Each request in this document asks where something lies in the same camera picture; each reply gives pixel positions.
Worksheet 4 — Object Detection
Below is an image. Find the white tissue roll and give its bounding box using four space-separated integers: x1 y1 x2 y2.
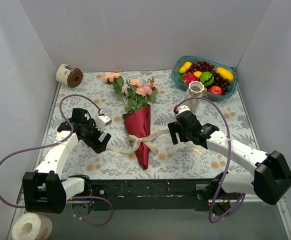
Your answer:
12 212 53 240

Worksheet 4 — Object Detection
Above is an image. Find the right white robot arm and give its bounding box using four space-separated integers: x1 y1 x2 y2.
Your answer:
168 105 291 205

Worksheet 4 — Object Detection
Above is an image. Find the cream printed ribbon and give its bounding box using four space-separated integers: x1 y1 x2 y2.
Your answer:
107 129 169 155

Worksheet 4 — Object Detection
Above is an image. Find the right yellow mango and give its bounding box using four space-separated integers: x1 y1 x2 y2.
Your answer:
215 67 234 82

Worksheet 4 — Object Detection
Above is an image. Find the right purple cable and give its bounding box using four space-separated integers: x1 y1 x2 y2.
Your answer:
173 96 246 224

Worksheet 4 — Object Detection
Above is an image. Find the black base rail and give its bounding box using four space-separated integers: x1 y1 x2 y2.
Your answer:
71 178 213 211

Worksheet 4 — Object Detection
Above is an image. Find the small yellow lemon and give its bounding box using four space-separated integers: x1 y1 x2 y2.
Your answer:
193 71 202 79

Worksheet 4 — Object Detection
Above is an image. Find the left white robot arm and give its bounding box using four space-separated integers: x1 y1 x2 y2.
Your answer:
22 108 112 214

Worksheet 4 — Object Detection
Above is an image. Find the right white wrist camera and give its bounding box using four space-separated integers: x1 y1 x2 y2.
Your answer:
174 105 190 116

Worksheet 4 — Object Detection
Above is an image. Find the brown-ended paper roll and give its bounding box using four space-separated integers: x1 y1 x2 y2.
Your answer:
55 64 84 88

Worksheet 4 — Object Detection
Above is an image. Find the yellow mango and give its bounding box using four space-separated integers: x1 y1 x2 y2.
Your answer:
179 61 192 75
215 67 234 82

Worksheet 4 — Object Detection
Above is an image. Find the white ceramic vase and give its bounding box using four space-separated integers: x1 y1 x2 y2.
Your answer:
183 81 204 114

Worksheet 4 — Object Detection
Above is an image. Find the floral patterned table mat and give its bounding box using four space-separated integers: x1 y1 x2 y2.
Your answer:
45 70 249 180

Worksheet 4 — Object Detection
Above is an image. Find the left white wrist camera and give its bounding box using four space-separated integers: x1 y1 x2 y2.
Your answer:
95 114 112 132

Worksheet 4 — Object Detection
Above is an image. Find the red wrapping paper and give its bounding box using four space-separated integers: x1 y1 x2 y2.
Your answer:
122 104 151 170

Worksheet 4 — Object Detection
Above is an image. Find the dark red grape bunch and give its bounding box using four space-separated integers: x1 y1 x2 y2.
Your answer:
179 61 231 95

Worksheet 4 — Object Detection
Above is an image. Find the red apple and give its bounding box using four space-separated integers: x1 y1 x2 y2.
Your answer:
208 85 223 96

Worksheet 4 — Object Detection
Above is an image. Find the teal plastic fruit basket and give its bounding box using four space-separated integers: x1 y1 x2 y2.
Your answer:
171 56 238 102

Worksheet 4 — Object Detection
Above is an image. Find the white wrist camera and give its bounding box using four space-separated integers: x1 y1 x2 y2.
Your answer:
95 114 112 132
174 105 190 116

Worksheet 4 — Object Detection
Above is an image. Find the left yellow mango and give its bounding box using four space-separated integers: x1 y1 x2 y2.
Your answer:
179 61 192 75

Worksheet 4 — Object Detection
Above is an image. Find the pink artificial flower bunch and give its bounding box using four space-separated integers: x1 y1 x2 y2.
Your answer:
103 71 158 114

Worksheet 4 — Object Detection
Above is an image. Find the pink dragon fruit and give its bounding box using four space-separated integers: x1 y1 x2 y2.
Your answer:
181 72 199 85

